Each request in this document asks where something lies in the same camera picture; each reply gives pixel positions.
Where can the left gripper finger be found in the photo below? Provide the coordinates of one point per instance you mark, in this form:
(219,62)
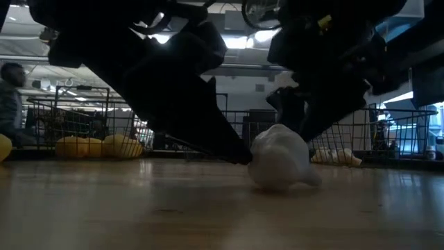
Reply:
(180,111)

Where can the grey ceiling box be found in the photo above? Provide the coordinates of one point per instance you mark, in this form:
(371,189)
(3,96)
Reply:
(234,21)

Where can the ceiling light panel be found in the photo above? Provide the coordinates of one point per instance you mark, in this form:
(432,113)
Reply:
(237,41)

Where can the black cabinet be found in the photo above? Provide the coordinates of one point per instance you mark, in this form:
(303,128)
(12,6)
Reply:
(258,121)

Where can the white bottle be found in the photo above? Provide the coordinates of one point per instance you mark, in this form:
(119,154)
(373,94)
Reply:
(431,152)

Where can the white garlic bulb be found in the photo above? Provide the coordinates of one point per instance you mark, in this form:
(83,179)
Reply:
(347,157)
(279,158)
(322,155)

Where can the person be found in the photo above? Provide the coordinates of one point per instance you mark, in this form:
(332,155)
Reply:
(12,100)

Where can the grey wall vent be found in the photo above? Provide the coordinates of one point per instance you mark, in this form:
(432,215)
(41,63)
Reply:
(259,87)

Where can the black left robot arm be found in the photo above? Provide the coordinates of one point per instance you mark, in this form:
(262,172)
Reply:
(69,27)

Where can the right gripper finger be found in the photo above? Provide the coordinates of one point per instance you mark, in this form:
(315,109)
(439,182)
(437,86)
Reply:
(333,111)
(289,107)

